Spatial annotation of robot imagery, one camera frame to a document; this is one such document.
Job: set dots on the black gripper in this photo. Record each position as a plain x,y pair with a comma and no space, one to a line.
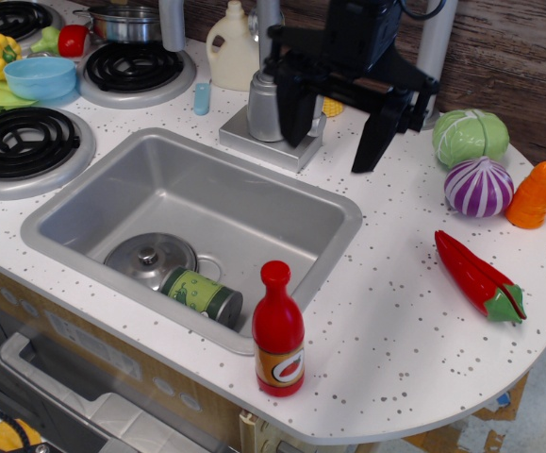
357,41

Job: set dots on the red sauce bottle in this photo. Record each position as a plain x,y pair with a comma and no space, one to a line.
278,331

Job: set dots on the grey toy sink basin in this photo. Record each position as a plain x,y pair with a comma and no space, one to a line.
234,214

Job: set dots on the yellow toy corn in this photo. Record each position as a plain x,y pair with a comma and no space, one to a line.
331,107

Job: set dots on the silver toy faucet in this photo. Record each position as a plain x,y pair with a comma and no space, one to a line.
255,129

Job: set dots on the green toy cabbage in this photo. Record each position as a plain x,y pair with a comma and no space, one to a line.
464,134

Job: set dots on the cream toy detergent jug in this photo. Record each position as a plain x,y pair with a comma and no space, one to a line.
232,53

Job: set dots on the grey support pole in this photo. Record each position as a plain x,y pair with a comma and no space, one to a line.
436,34

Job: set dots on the purple toy onion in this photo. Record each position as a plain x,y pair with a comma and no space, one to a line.
479,188

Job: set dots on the grey pole left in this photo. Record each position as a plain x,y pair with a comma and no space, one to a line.
172,24

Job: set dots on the orange toy carrot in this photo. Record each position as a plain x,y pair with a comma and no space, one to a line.
528,207

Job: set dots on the middle black stove burner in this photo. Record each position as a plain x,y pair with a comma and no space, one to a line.
134,76

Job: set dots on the black stove burner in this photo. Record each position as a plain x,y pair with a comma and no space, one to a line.
41,149
24,20
134,76

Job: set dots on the green toy can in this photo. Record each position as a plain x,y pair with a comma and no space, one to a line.
204,295

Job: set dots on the silver toy pot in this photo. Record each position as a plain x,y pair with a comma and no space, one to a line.
125,24

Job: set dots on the silver pot lid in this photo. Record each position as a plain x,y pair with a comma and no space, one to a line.
150,258

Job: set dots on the red toy chili pepper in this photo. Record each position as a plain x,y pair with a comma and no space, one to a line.
492,293

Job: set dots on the red toy radish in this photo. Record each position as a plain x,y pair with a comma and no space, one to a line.
72,41

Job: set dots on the light blue toy bowl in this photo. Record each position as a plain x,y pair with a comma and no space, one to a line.
41,78

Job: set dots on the front black stove burner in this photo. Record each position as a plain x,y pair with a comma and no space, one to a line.
41,149

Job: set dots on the back black stove burner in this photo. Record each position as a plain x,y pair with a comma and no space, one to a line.
24,20

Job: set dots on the yellow toy object below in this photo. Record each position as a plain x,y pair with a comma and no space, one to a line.
10,439

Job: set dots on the toy oven door handle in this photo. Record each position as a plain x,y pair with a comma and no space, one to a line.
70,399

